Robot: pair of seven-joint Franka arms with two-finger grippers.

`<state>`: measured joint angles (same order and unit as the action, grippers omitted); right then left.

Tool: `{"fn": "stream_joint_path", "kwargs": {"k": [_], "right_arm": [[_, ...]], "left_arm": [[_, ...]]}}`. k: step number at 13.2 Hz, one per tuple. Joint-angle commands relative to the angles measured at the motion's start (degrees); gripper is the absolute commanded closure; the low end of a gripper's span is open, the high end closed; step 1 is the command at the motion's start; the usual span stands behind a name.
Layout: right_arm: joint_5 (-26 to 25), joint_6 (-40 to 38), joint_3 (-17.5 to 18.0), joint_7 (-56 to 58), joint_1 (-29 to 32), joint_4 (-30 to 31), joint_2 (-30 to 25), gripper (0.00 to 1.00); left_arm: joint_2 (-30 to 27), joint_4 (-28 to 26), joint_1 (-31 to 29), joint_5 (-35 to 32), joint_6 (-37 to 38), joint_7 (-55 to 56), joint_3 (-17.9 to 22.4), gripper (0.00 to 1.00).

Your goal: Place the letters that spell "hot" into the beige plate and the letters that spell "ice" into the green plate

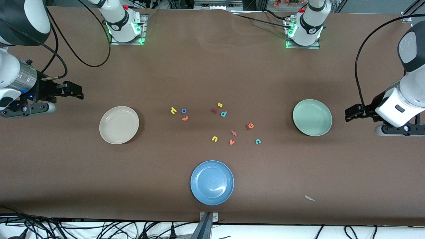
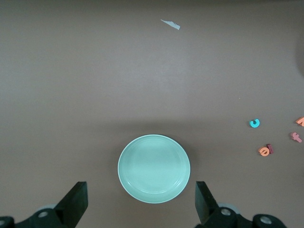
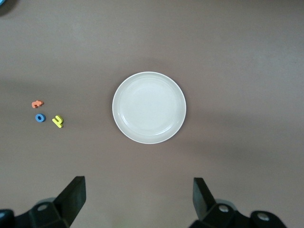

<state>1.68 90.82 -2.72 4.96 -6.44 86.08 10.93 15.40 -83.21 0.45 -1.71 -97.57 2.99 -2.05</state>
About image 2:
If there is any pale green plate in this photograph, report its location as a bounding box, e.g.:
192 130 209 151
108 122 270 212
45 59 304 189
117 134 191 204

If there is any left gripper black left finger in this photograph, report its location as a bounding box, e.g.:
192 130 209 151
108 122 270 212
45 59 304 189
0 181 89 228

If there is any white torn paper scrap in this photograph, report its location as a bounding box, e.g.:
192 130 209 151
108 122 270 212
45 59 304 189
160 19 181 30

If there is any orange foam letter e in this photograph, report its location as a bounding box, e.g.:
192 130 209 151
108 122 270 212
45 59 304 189
257 146 270 158

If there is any pink foam letter f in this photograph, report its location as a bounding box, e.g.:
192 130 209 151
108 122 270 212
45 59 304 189
290 132 303 143

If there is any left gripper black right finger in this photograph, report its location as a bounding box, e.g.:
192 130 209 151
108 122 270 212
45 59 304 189
194 180 289 228

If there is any brown table cover sheet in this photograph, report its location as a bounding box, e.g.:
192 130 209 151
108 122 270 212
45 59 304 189
0 0 304 228

